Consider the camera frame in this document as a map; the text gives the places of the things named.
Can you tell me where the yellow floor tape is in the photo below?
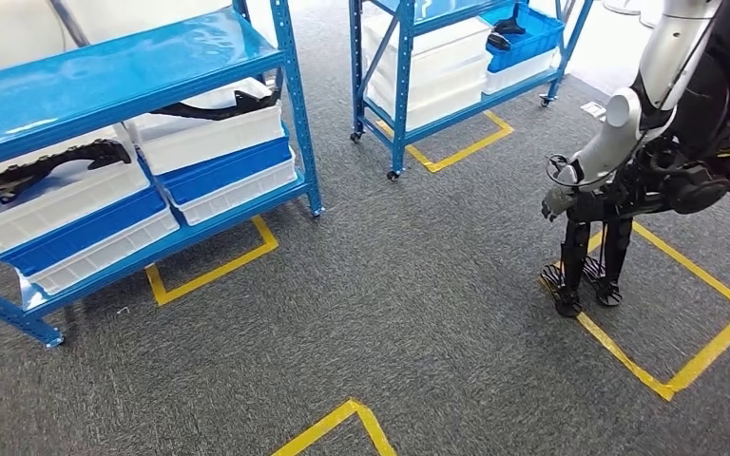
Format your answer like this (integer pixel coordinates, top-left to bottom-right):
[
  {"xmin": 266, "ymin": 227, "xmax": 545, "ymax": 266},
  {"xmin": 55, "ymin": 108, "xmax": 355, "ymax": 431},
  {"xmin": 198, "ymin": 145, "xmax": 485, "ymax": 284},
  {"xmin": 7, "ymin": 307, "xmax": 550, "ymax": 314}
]
[
  {"xmin": 374, "ymin": 109, "xmax": 516, "ymax": 175},
  {"xmin": 144, "ymin": 215, "xmax": 280, "ymax": 309},
  {"xmin": 269, "ymin": 398, "xmax": 398, "ymax": 456},
  {"xmin": 537, "ymin": 219, "xmax": 730, "ymax": 403}
]

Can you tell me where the grey metal pole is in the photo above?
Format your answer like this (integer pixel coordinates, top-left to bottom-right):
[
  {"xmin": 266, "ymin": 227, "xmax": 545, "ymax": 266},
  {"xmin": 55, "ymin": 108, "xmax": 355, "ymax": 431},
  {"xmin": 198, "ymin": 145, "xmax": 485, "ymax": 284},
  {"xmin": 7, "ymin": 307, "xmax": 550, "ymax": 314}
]
[{"xmin": 46, "ymin": 0, "xmax": 93, "ymax": 49}]

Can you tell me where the blue metal shelf rack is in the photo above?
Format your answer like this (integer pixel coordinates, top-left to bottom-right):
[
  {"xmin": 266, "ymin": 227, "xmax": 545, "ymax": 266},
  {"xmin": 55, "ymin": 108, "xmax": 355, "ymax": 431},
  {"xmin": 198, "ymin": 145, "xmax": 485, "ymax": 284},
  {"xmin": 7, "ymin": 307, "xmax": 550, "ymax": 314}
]
[
  {"xmin": 347, "ymin": 0, "xmax": 595, "ymax": 183},
  {"xmin": 0, "ymin": 0, "xmax": 326, "ymax": 350}
]

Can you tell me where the black curved plastic part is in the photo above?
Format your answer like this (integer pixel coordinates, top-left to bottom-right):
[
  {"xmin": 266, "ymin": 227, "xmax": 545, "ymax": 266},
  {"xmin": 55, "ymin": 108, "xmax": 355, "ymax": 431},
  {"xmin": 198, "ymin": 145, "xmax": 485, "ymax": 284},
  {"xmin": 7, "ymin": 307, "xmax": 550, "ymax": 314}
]
[
  {"xmin": 0, "ymin": 139, "xmax": 134, "ymax": 204},
  {"xmin": 486, "ymin": 2, "xmax": 528, "ymax": 52},
  {"xmin": 149, "ymin": 87, "xmax": 283, "ymax": 123}
]

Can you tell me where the silver black humanoid robot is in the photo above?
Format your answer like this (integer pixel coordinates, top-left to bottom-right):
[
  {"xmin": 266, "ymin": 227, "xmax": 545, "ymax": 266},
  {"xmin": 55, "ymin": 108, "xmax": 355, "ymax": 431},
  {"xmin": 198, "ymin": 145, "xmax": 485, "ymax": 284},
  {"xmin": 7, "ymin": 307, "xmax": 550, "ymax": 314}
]
[{"xmin": 539, "ymin": 0, "xmax": 730, "ymax": 320}]

